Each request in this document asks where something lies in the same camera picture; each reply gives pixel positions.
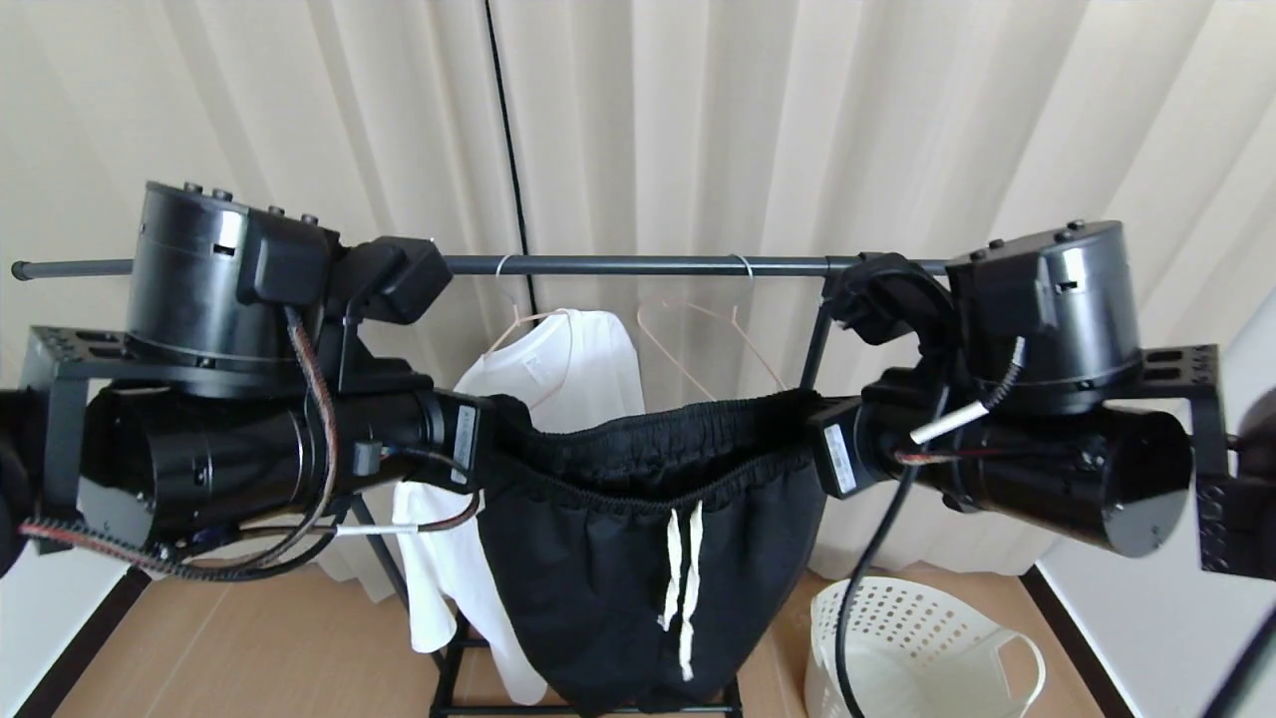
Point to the beige curtain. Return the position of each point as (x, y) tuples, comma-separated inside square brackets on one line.
[(698, 120)]

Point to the white laundry basket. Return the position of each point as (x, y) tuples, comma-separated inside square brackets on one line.
[(917, 638)]

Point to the pink clothes hanger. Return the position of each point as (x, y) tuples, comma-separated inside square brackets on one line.
[(745, 279), (528, 321)]

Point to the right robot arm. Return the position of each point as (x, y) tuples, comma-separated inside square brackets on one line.
[(1057, 309)]

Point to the white printed T-shirt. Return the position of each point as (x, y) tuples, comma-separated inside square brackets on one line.
[(588, 369)]

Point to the black shorts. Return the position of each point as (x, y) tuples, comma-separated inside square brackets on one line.
[(598, 558)]

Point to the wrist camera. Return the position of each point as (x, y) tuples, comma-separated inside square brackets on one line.
[(877, 299), (399, 279)]

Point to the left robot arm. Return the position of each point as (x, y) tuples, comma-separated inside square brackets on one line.
[(189, 279)]

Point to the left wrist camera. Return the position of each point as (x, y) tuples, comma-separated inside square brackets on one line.
[(399, 279)]

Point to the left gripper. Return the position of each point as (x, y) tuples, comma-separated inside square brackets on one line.
[(219, 459)]

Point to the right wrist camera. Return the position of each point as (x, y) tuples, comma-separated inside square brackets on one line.
[(877, 299)]

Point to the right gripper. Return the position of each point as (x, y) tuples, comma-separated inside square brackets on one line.
[(1057, 479)]

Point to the black clothes rack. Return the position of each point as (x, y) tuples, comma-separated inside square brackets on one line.
[(648, 265)]

